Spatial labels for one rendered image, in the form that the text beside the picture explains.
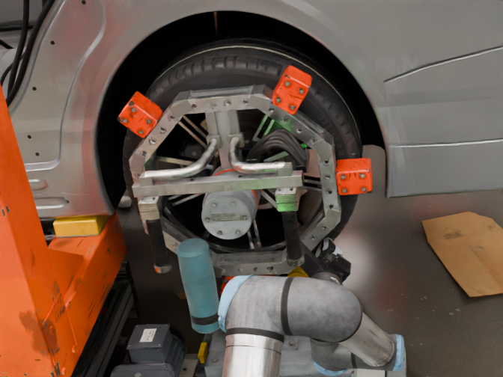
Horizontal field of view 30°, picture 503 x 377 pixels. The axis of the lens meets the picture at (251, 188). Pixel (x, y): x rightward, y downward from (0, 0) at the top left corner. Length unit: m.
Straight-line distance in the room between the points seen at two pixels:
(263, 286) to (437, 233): 2.02
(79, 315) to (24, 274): 0.36
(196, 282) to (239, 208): 0.27
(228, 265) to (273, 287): 0.78
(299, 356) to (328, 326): 1.04
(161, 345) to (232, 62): 0.82
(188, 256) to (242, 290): 0.62
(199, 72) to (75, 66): 0.34
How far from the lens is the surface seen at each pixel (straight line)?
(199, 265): 2.48
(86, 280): 2.62
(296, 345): 2.91
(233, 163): 2.27
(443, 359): 3.19
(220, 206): 2.35
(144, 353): 2.71
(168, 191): 2.30
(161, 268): 2.38
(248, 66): 2.43
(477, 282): 3.52
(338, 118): 2.46
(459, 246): 3.73
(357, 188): 2.45
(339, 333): 1.87
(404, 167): 2.53
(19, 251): 2.23
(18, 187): 2.24
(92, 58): 2.52
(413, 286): 3.53
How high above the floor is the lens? 1.99
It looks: 27 degrees down
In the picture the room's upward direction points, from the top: 9 degrees counter-clockwise
